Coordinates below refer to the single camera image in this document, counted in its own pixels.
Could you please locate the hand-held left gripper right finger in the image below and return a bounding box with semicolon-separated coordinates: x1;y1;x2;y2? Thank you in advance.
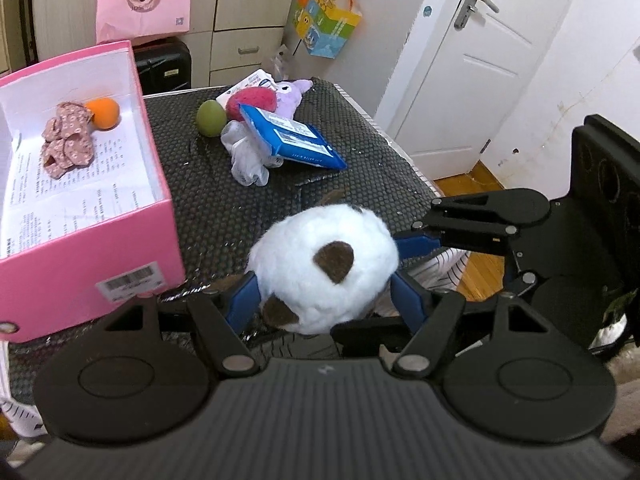
389;270;551;379

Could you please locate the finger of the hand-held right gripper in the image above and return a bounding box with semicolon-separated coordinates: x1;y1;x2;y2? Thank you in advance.
395;188;551;259
500;249;540;307

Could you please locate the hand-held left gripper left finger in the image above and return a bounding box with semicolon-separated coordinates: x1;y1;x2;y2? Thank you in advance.
92;271;262;379

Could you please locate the white brown-patched plush ball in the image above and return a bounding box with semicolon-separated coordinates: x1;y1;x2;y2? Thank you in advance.
248;203;401;336

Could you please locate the white mesh bath sponge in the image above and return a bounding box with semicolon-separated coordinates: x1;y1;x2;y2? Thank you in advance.
220;120;285;188

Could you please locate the pink cardboard box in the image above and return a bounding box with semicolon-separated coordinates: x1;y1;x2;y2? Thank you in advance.
0;40;187;345

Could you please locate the green egg toy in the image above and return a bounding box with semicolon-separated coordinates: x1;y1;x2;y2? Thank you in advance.
196;100;228;137

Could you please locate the red strawberry plush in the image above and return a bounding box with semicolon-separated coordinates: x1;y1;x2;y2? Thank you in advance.
226;86;278;123

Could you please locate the white tissue pack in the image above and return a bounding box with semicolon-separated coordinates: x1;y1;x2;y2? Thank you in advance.
216;67;281;103

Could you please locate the striped cloth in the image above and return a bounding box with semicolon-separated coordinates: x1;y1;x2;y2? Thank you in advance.
375;247;471;318

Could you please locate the black textured mat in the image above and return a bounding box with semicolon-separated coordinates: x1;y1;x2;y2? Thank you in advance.
5;79;446;411

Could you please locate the blue wet wipes pack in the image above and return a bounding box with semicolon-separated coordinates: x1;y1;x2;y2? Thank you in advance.
238;103;347;171

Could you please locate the white door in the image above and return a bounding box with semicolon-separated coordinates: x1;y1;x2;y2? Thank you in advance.
375;0;583;181

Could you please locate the printed paper sheet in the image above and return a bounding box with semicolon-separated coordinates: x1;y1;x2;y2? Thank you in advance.
0;125;166;261

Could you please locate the purple plush toy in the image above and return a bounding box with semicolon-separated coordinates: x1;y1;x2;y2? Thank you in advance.
272;77;315;120

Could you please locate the clear plastic bag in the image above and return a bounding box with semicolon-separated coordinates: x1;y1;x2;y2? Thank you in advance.
269;44;293;81

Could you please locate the orange ball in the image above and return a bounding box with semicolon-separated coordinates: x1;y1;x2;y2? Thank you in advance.
84;97;121;132

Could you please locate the pink floral cloth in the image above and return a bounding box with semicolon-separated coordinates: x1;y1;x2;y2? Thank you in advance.
41;101;95;179

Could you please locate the colourful paper gift bag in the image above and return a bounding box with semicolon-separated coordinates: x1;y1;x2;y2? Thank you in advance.
292;0;362;59

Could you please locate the black suitcase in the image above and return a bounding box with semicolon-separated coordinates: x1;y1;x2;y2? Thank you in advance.
132;37;193;96

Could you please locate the beige wardrobe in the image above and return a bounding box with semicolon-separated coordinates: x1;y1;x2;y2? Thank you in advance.
0;0;306;88

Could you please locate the pink tote bag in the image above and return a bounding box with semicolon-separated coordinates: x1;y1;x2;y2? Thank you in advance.
95;0;193;46

